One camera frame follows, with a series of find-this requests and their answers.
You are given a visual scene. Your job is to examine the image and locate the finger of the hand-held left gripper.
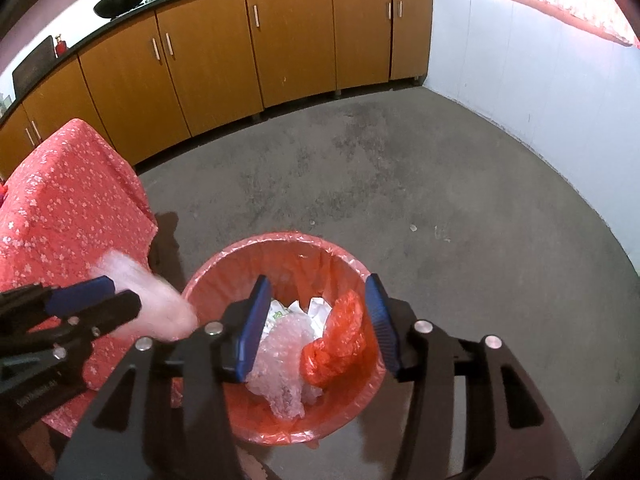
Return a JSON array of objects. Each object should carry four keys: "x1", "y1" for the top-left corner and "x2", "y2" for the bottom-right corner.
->
[
  {"x1": 30, "y1": 291, "x2": 142, "y2": 361},
  {"x1": 0, "y1": 276, "x2": 116, "y2": 321}
]

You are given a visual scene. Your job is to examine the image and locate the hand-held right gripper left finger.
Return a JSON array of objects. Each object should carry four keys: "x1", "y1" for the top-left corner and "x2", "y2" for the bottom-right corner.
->
[{"x1": 52, "y1": 275, "x2": 273, "y2": 480}]

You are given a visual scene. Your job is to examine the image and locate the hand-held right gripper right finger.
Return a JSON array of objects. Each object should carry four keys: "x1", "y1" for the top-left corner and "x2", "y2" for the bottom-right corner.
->
[{"x1": 364, "y1": 273, "x2": 583, "y2": 480}]

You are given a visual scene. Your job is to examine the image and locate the clear bubble wrap sheet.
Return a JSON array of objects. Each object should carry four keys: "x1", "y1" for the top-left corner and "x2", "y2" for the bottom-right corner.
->
[{"x1": 247, "y1": 312, "x2": 326, "y2": 418}]

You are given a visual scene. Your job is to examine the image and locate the red plastic bag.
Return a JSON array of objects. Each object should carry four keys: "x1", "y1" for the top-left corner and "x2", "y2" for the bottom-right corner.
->
[{"x1": 300, "y1": 290, "x2": 368, "y2": 388}]

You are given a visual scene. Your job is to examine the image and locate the clear plastic bag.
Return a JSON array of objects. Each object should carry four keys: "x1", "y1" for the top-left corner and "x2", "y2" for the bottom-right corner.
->
[{"x1": 89, "y1": 249, "x2": 198, "y2": 343}]

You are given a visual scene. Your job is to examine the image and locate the white paper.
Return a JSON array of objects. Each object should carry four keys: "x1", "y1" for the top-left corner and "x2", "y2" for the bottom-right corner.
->
[{"x1": 287, "y1": 297, "x2": 333, "y2": 336}]

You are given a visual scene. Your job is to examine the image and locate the red plastic bin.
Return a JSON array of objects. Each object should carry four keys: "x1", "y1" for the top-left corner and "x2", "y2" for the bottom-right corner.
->
[{"x1": 181, "y1": 231, "x2": 387, "y2": 446}]

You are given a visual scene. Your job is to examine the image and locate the red floral tablecloth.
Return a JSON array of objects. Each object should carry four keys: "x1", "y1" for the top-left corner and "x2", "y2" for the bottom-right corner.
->
[{"x1": 0, "y1": 118, "x2": 183, "y2": 436}]

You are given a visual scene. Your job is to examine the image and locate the red bin liner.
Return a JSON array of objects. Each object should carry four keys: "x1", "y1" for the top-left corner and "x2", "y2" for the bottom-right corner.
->
[{"x1": 181, "y1": 231, "x2": 387, "y2": 448}]

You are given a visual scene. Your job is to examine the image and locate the black board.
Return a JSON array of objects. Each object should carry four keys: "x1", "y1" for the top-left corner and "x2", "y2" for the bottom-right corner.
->
[{"x1": 11, "y1": 35, "x2": 57, "y2": 98}]

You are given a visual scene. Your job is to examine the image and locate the orange wooden base cabinets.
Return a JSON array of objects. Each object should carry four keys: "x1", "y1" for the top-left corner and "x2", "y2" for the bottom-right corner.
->
[{"x1": 0, "y1": 0, "x2": 433, "y2": 176}]

